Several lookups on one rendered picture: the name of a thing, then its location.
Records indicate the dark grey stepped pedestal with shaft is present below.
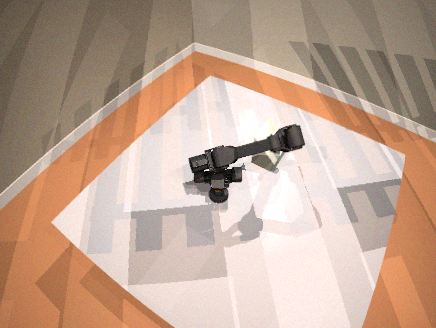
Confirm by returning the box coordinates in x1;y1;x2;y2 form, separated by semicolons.
209;189;229;204

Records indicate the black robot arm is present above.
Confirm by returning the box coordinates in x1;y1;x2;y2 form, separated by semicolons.
188;123;305;191

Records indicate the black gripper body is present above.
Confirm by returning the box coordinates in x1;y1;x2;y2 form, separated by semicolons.
194;167;242;183

